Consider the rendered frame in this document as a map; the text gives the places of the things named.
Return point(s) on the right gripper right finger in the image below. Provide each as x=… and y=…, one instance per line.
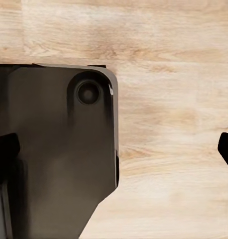
x=223, y=146

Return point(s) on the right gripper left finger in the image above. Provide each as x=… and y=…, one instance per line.
x=9, y=149

